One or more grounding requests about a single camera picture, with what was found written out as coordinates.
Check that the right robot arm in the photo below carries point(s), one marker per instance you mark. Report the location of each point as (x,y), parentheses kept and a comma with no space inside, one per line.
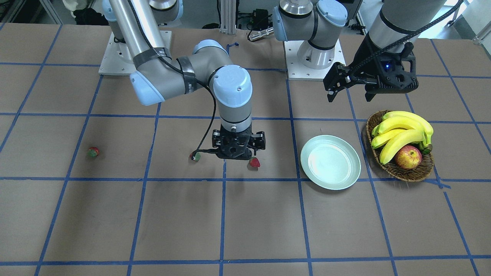
(158,77)

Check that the aluminium frame post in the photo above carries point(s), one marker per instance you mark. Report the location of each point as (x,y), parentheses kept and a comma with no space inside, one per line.
(228,16)

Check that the light green plate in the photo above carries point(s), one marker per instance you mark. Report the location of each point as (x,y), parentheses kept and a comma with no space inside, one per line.
(330,162)

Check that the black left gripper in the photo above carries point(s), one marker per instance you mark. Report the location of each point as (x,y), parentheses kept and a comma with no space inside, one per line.
(364,57)

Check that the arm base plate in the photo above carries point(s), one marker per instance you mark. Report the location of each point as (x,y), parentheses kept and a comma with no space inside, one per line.
(307,63)
(122,59)

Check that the red strawberry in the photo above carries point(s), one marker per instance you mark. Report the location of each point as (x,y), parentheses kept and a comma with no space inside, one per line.
(93,152)
(195,156)
(254,162)

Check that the red apple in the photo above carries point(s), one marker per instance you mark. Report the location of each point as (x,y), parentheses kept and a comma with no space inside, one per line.
(408,157)

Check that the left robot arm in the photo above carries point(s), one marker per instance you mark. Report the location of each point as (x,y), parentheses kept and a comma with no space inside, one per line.
(320,23)

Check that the woven wicker basket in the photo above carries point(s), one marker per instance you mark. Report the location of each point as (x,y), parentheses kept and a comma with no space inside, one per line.
(417,174)

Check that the yellow banana bunch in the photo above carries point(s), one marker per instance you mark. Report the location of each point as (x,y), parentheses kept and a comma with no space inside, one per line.
(398,129)

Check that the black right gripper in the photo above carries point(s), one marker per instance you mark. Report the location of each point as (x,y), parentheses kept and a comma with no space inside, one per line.
(260,140)

